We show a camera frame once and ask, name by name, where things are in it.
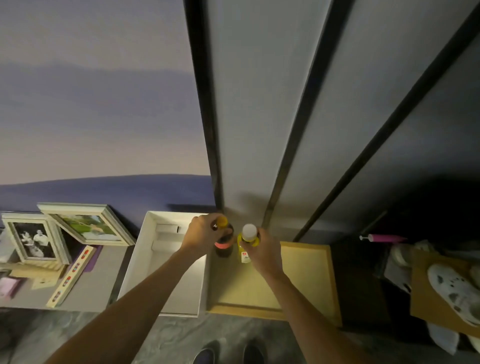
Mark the dark soda bottle yellow cap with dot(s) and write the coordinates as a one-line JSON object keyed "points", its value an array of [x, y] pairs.
{"points": [[224, 249]]}

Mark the person's right forearm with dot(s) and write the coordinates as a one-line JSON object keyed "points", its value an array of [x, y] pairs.
{"points": [[311, 326]]}

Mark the yellow wooden small table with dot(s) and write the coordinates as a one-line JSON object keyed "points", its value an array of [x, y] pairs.
{"points": [[300, 277]]}

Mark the black storage box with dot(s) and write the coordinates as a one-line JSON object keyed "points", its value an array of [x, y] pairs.
{"points": [[360, 292]]}

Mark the person's left forearm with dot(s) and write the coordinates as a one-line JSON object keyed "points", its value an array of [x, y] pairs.
{"points": [[127, 318]]}

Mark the white frame monochrome photo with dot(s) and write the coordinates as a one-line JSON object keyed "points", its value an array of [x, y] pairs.
{"points": [[33, 240]]}

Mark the white frame colour photo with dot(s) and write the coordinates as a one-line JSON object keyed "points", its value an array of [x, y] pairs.
{"points": [[86, 227]]}

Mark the pink hand pump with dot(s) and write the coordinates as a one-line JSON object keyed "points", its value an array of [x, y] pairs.
{"points": [[386, 238]]}

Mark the wooden peg rack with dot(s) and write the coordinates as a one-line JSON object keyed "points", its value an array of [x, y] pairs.
{"points": [[33, 270]]}

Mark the person's shoe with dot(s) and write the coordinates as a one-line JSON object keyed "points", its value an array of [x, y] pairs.
{"points": [[204, 355], [254, 353]]}

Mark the white green-heeled child sandal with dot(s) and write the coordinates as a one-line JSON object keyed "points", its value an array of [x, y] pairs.
{"points": [[475, 275], [450, 285]]}

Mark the person's left hand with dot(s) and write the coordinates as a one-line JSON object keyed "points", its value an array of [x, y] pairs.
{"points": [[204, 236]]}

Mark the person's left shoe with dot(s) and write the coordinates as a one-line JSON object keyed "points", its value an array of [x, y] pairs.
{"points": [[204, 355]]}

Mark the pink box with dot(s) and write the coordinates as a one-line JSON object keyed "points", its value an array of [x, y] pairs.
{"points": [[9, 288]]}

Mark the grey television cabinet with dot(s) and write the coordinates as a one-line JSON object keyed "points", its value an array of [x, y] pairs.
{"points": [[101, 285]]}

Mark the yellow juice bottle white cap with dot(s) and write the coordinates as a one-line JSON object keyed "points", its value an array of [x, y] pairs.
{"points": [[249, 232]]}

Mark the cream wooden bead ruler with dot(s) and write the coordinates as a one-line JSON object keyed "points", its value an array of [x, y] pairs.
{"points": [[71, 275]]}

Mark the person's right hand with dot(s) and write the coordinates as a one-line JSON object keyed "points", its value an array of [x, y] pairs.
{"points": [[266, 257]]}

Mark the white cardboard box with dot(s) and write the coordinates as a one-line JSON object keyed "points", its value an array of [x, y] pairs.
{"points": [[165, 243]]}

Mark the person's right shoe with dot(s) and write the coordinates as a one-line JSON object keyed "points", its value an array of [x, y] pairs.
{"points": [[254, 353]]}

